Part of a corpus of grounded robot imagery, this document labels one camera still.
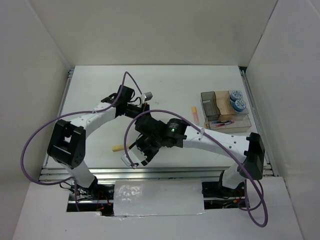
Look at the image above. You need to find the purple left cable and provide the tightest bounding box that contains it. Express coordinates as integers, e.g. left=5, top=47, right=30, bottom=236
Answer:
left=20, top=71, right=147, bottom=212

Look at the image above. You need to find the yellow highlighter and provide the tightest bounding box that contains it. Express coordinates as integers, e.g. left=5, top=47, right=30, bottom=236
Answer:
left=111, top=145, right=125, bottom=152

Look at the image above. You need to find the purple cable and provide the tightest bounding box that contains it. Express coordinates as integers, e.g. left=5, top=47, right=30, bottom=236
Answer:
left=123, top=109, right=269, bottom=227
left=20, top=71, right=147, bottom=212

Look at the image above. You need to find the white front cover plate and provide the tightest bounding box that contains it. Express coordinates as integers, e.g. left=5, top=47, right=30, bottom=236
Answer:
left=113, top=180, right=206, bottom=217

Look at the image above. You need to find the orange pink highlighter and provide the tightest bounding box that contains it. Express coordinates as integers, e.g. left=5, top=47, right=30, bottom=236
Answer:
left=191, top=106, right=200, bottom=125

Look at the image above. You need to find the right side aluminium rail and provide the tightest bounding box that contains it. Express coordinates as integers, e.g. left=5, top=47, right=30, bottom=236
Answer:
left=238, top=66, right=280, bottom=177

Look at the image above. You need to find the blue white glue jar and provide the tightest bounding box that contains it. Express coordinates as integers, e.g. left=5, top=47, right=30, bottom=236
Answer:
left=229, top=90, right=243, bottom=102

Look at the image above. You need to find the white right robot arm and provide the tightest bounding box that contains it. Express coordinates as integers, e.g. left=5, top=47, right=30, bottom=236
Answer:
left=134, top=115, right=265, bottom=196

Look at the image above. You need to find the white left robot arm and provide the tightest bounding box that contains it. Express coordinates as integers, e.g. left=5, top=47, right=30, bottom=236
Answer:
left=47, top=86, right=153, bottom=200

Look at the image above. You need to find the red gel pen horizontal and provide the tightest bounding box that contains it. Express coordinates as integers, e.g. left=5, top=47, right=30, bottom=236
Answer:
left=214, top=121, right=234, bottom=128

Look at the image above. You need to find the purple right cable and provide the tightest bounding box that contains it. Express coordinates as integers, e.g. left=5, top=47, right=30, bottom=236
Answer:
left=123, top=109, right=269, bottom=227

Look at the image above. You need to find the aluminium table edge rail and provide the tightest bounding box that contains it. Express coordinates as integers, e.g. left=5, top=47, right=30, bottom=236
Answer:
left=39, top=164, right=274, bottom=182

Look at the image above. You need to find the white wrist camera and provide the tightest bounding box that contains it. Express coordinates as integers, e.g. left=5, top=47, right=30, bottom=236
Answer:
left=141, top=91, right=153, bottom=102
left=121, top=146, right=147, bottom=168

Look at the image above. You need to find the smoky plastic desk organizer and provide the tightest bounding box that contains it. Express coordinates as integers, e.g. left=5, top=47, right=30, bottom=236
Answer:
left=200, top=90, right=252, bottom=134

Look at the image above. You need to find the blue gel pen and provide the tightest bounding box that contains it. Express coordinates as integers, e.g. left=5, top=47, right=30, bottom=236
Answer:
left=209, top=120, right=234, bottom=125

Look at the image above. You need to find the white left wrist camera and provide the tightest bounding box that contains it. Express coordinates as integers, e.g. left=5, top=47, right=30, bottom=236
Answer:
left=141, top=91, right=153, bottom=102

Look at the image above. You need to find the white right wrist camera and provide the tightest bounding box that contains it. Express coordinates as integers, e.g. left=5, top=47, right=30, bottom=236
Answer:
left=121, top=146, right=147, bottom=168

